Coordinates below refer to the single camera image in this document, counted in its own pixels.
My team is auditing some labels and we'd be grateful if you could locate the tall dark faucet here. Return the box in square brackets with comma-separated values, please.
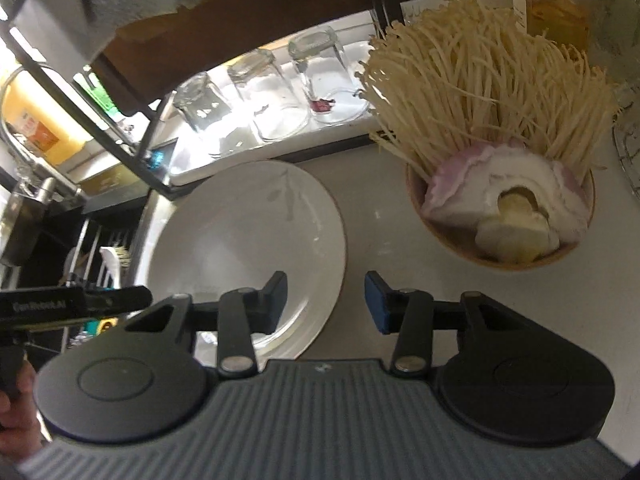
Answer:
[0, 109, 87, 269]

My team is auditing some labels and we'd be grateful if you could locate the white spoon in sink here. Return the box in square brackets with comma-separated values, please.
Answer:
[100, 246, 129, 289]

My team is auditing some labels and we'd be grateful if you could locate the drinking glass right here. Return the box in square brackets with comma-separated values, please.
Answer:
[288, 27, 367, 125]

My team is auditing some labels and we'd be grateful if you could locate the black dish rack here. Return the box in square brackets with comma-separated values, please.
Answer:
[1, 0, 408, 183]

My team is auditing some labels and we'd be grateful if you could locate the enoki mushroom bunch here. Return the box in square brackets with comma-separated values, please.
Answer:
[356, 0, 620, 181]

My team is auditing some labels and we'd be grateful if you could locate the person's left hand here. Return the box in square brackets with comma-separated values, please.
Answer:
[1, 361, 42, 462]

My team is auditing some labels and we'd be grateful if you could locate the drinking glass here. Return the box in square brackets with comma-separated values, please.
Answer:
[174, 72, 231, 131]
[227, 48, 310, 142]
[288, 27, 367, 125]

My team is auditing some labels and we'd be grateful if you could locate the drinking glass middle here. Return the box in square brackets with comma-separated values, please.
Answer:
[227, 48, 310, 142]

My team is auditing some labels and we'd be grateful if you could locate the wire rack with glass cups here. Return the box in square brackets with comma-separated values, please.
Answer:
[612, 79, 640, 200]

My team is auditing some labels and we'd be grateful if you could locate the yellow detergent bottle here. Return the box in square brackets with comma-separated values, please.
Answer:
[2, 70, 89, 166]

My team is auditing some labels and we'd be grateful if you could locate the drinking glass left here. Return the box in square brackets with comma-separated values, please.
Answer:
[174, 72, 231, 131]

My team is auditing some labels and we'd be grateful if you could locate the bowl with onion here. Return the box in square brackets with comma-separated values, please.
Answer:
[407, 142, 596, 271]

